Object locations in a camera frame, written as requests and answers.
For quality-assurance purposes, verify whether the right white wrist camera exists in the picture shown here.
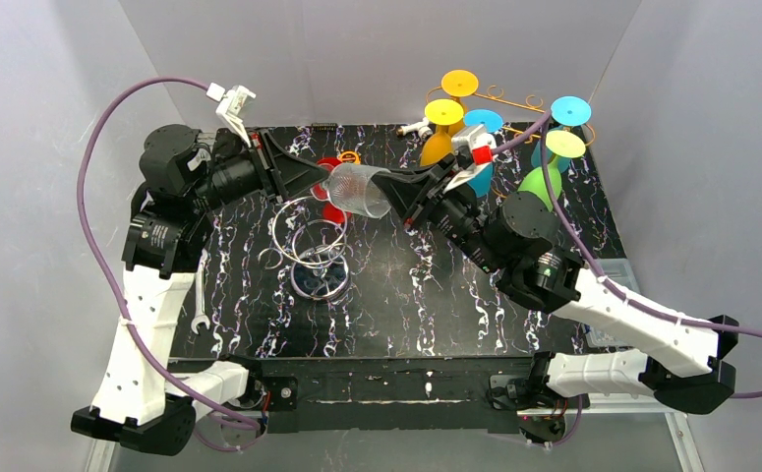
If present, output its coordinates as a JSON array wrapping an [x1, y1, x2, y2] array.
[[443, 124, 496, 198]]

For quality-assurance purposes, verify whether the red plastic wine glass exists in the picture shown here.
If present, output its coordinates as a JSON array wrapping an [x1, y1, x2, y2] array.
[[311, 157, 348, 225]]

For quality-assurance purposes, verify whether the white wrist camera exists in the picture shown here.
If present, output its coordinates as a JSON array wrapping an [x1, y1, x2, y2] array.
[[205, 83, 257, 148], [443, 124, 496, 198]]

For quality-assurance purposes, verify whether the silver wrench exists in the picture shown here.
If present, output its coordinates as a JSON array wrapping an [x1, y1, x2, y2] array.
[[190, 250, 210, 335]]

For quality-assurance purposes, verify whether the white small fitting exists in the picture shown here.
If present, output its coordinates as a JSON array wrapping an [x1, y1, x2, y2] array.
[[395, 117, 433, 140]]

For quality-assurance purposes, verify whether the teal wine glass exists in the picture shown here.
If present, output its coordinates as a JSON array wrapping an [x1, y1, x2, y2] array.
[[464, 108, 503, 198]]

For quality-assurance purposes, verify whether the clear glass tumbler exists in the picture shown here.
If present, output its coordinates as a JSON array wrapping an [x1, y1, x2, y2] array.
[[322, 163, 391, 219]]

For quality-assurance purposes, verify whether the gold wire glass rack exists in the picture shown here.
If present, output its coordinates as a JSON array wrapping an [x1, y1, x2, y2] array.
[[419, 85, 598, 197]]

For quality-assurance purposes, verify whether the green plastic wine glass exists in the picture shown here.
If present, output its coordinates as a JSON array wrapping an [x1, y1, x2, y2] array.
[[517, 129, 587, 212]]

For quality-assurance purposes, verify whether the silver round glass rack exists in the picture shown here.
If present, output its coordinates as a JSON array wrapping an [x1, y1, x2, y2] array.
[[257, 196, 351, 303]]

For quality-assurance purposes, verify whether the orange wine glass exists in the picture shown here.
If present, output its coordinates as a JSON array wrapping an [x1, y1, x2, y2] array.
[[420, 98, 465, 166], [440, 69, 479, 136]]

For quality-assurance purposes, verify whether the clear plastic parts box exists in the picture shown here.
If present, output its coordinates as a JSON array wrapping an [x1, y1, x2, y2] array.
[[582, 258, 640, 350]]

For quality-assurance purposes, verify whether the blue wine glass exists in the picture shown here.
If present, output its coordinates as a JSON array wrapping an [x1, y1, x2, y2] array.
[[531, 95, 592, 173]]

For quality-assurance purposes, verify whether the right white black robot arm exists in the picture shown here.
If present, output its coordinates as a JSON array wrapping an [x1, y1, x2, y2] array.
[[372, 156, 737, 415]]

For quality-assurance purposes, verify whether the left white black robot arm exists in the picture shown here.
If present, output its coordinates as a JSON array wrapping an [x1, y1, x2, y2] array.
[[71, 124, 327, 456]]

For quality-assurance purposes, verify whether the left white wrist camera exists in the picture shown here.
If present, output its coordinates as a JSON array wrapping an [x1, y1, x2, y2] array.
[[205, 83, 257, 148]]

